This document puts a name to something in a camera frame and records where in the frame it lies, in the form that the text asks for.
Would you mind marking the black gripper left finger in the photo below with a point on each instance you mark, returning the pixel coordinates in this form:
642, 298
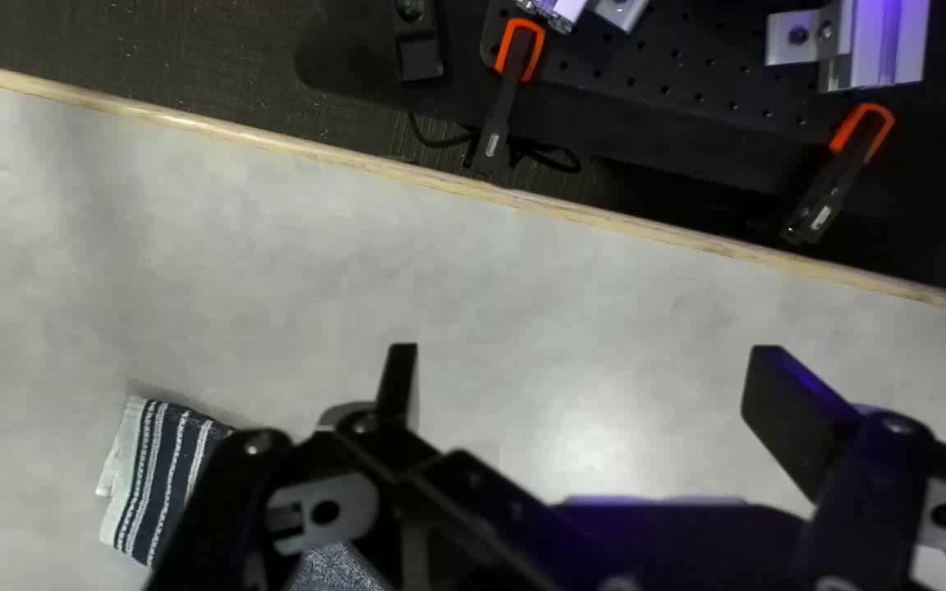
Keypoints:
398, 380

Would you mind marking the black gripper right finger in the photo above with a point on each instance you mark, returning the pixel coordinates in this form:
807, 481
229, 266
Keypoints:
803, 420

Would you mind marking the aluminium extrusion profile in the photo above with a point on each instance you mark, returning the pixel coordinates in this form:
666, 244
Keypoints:
879, 39

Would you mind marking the grey towel with navy stripes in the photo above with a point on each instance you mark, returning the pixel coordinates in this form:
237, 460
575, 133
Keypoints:
154, 476

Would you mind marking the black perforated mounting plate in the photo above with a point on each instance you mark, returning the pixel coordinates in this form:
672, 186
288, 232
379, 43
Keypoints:
672, 99

